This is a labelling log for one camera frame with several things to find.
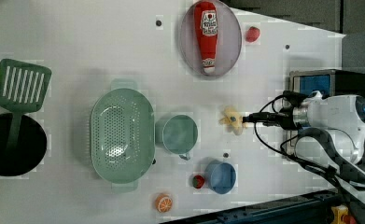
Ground silver toaster oven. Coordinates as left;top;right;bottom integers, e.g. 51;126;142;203
289;69;365;164

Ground toy orange slice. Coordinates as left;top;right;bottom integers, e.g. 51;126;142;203
155;193;173;213

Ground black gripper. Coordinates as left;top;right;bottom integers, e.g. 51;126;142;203
243;107;296;130

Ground green slotted spatula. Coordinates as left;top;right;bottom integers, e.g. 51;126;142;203
0;59;52;149

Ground blue cup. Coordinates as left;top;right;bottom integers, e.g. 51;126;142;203
204;160;236;194

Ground green mug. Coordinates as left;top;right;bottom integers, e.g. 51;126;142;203
155;115;198;161

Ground yellow red emergency button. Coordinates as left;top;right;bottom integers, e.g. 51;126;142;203
330;205;358;224

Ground yellow plush banana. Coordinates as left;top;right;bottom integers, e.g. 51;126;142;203
219;105;248;135

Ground red toy fruit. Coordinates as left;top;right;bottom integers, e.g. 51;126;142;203
246;26;260;43

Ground black round pan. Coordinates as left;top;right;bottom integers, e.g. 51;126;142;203
0;113;48;176

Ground toy strawberry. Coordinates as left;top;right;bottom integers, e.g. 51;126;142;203
192;175;205;189

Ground green colander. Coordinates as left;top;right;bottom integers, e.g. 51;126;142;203
91;78;155;193

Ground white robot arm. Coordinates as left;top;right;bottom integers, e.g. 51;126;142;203
239;91;365;211

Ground grey round plate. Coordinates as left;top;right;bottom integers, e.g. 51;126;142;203
178;0;242;79

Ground red ketchup bottle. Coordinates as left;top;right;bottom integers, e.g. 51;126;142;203
193;1;218;74

